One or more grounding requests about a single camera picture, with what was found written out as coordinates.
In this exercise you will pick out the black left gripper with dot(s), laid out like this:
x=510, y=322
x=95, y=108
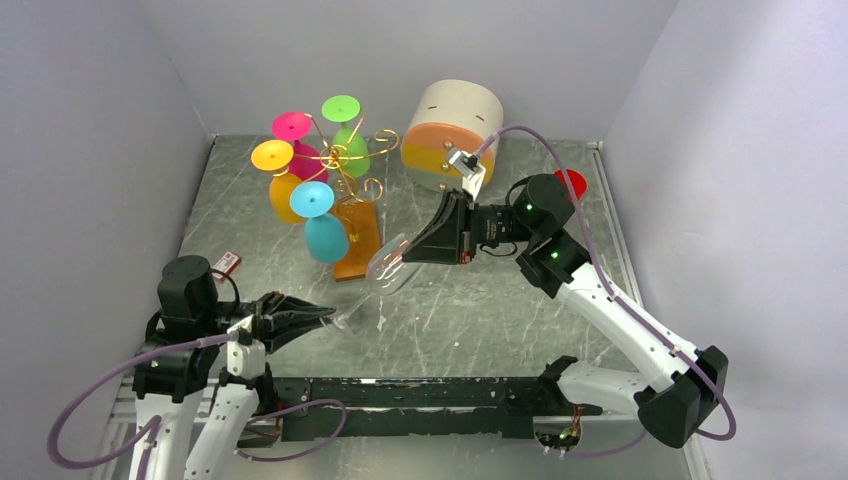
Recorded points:
x=268, y=310

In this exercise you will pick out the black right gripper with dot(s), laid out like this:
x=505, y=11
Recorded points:
x=450, y=237

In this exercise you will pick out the clear plastic wine glass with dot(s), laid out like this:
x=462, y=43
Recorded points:
x=387, y=273

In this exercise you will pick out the blue plastic wine glass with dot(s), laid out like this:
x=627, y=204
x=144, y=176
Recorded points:
x=325, y=236

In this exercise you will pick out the green plastic wine glass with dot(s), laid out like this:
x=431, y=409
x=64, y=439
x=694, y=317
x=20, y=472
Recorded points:
x=345, y=110

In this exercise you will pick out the magenta plastic wine glass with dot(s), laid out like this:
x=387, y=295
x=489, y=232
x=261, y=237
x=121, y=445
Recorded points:
x=292, y=127

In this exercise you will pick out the orange plastic wine glass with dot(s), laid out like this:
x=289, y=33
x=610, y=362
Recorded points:
x=274, y=158

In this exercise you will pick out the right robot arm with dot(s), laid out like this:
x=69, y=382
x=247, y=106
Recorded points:
x=677, y=385

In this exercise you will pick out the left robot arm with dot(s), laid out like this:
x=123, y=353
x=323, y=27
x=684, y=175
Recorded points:
x=203, y=373

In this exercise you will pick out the red plastic wine glass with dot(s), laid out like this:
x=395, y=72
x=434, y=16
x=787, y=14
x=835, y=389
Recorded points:
x=576, y=180

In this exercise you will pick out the small red white box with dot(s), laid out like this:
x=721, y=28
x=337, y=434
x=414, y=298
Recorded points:
x=226, y=264

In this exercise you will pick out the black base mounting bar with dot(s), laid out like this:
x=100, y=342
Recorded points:
x=511, y=407

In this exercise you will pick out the round pastel drawer cabinet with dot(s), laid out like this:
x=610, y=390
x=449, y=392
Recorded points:
x=452, y=113

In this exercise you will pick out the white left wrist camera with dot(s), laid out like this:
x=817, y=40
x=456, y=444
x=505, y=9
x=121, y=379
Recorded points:
x=245, y=355

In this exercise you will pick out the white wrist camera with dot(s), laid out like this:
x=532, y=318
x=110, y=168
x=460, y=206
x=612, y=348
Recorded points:
x=245, y=355
x=471, y=171

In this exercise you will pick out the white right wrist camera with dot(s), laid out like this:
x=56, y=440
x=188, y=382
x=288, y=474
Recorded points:
x=471, y=171

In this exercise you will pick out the gold wire wine glass rack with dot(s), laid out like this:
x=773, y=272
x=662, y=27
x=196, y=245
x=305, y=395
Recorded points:
x=355, y=199

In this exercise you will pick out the aluminium frame rail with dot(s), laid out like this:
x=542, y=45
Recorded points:
x=565, y=437

